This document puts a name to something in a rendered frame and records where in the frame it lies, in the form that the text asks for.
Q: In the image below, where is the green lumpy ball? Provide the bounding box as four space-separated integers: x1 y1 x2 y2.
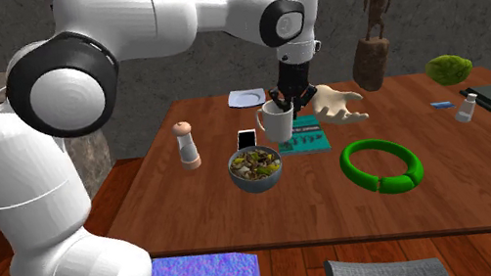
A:
423 51 476 89

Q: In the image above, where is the wooden table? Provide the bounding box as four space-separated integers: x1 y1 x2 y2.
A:
88 56 491 276

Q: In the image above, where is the white mug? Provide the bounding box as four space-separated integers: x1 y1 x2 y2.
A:
253 97 299 147

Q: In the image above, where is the green ring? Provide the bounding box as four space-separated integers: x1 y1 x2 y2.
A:
336 131 427 202

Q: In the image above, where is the grey bowl of food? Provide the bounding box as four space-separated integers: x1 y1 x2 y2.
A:
226 142 287 197

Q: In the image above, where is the beige hand model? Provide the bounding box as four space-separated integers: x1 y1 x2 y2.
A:
308 78 371 129

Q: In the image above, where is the white plate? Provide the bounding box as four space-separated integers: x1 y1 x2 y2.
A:
226 86 267 111

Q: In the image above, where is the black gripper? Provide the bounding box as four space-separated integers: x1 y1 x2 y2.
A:
265 56 322 122

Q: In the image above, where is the teal book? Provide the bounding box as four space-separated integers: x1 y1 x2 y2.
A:
274 112 334 160

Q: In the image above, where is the white salt shaker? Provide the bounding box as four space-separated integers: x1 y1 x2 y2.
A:
451 92 482 125

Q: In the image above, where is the blue card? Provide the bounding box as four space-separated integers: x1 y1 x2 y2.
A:
429 99 457 112

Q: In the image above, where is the brown wooden figure statue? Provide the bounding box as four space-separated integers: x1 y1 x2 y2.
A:
341 0 409 95

